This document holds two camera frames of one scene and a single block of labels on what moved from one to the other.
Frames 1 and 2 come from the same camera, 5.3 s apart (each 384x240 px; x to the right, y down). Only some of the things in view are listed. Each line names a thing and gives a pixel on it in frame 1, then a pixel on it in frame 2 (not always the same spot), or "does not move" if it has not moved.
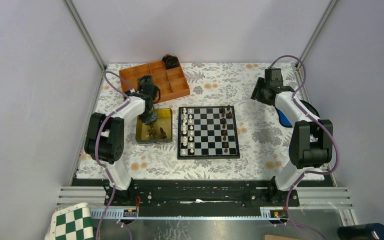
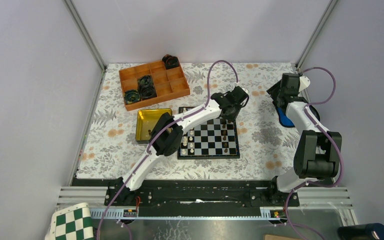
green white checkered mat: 73,223 does not move
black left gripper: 152,119 → 230,116
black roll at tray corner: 170,61 does not move
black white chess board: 207,132 does not move
